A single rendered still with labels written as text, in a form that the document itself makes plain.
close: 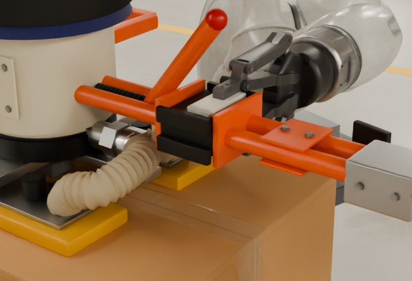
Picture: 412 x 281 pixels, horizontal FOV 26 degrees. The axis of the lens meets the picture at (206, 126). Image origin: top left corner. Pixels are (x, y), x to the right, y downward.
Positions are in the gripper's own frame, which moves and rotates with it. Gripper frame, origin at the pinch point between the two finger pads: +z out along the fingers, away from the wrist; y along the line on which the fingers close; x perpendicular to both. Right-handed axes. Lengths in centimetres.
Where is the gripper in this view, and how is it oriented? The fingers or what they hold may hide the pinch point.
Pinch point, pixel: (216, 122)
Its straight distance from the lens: 95.9
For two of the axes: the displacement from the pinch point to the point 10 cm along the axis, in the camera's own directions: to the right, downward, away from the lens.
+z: -5.7, 3.2, -7.6
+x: -8.2, -2.2, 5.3
